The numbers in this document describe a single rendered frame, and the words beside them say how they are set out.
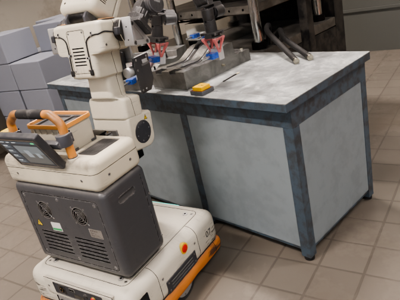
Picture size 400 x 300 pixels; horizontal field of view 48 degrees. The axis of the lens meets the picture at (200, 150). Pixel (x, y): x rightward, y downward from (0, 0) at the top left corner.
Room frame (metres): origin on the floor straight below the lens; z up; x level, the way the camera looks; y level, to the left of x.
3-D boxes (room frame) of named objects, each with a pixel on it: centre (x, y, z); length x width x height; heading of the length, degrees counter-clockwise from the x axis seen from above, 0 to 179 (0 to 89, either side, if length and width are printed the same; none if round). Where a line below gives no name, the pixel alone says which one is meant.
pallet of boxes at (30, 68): (4.50, 1.14, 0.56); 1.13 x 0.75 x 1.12; 146
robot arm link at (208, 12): (2.16, -0.18, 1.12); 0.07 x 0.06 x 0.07; 135
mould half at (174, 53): (2.62, 0.18, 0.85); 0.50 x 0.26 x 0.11; 147
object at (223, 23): (3.33, -0.37, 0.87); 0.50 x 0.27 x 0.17; 130
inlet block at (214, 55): (2.13, -0.15, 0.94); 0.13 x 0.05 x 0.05; 130
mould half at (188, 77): (2.40, -0.11, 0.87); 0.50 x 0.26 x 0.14; 130
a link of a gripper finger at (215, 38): (2.14, -0.19, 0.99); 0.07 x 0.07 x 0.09; 40
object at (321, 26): (3.42, -0.40, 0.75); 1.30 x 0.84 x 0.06; 40
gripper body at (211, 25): (2.15, -0.18, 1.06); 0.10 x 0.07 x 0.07; 40
